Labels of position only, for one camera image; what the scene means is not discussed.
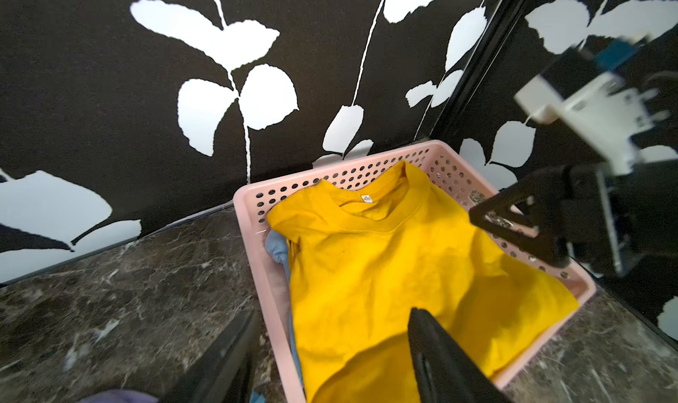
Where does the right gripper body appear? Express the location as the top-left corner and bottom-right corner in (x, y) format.
(560, 158), (678, 279)

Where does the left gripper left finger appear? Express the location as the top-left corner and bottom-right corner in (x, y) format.
(160, 309), (261, 403)

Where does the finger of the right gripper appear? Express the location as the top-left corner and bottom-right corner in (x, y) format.
(469, 166), (571, 268)

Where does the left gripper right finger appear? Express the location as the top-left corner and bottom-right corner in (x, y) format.
(408, 308), (510, 403)

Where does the purple Persist t-shirt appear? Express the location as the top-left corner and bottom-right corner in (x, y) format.
(78, 389), (158, 403)

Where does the light blue butterfly t-shirt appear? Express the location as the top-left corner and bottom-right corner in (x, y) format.
(265, 230), (304, 386)

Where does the yellow t-shirt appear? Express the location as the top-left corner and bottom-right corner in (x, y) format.
(268, 162), (578, 402)

